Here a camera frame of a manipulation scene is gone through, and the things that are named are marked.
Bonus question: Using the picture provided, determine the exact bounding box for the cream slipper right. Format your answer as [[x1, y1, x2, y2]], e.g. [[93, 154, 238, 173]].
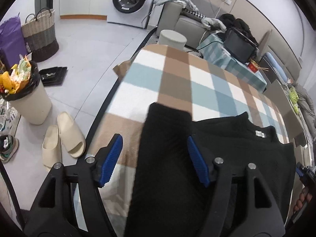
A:
[[57, 111, 86, 158]]

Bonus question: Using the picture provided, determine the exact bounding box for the black knit sweater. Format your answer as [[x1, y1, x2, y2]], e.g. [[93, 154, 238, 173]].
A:
[[124, 103, 296, 236]]

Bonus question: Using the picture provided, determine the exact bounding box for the right hand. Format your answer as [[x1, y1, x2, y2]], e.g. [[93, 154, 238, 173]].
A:
[[293, 187, 312, 212]]

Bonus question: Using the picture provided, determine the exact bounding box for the green cloth item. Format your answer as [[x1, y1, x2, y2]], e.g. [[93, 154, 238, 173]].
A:
[[289, 87, 299, 115]]

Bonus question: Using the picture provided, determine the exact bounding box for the grey jacket on bed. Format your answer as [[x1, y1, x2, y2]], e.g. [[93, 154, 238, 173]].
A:
[[293, 82, 315, 140]]

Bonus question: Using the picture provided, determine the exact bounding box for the teal checked tablecloth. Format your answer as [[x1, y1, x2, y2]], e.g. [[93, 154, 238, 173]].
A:
[[197, 34, 267, 93]]

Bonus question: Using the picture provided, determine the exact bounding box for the woven laundry basket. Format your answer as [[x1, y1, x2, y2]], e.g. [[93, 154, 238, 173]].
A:
[[21, 8, 59, 63]]

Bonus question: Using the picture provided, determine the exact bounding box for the plaid checked blanket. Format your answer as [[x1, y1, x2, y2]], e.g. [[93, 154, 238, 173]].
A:
[[86, 44, 289, 236]]

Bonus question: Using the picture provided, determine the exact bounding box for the grey sofa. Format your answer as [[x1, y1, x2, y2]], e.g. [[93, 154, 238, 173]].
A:
[[156, 0, 224, 48]]

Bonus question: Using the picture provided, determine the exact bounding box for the purple bag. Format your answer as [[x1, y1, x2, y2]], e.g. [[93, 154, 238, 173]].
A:
[[0, 15, 28, 70]]

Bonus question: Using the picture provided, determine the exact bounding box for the beige trash bin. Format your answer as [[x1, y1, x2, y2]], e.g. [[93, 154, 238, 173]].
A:
[[1, 60, 52, 125]]

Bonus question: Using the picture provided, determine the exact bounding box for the cream slipper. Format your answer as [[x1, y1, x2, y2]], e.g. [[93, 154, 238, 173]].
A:
[[57, 111, 86, 158], [42, 125, 62, 172]]

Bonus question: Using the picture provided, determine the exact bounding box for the red instant noodle bowl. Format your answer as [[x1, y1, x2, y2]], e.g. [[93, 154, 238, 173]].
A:
[[248, 59, 260, 73]]

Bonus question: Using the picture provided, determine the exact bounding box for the white washing machine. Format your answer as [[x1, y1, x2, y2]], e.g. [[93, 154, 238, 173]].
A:
[[107, 0, 154, 29]]

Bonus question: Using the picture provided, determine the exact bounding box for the black monitor screen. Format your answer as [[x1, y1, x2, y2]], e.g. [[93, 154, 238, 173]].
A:
[[223, 28, 258, 64]]

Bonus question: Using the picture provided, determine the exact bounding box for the round beige stool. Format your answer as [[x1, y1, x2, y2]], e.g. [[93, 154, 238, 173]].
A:
[[158, 29, 187, 51]]

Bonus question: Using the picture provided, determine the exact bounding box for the white cloth on sofa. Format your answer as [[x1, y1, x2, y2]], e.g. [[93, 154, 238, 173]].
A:
[[153, 0, 227, 32]]

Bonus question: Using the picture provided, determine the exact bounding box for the pile of black clothes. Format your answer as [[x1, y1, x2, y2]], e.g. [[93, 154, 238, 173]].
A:
[[217, 13, 259, 45]]

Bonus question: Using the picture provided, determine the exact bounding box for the cream slipper left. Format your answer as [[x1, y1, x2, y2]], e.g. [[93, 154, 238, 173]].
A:
[[42, 125, 62, 172]]

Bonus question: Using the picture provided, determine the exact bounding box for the black tray on floor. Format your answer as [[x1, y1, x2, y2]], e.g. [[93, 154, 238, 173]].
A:
[[39, 67, 68, 87]]

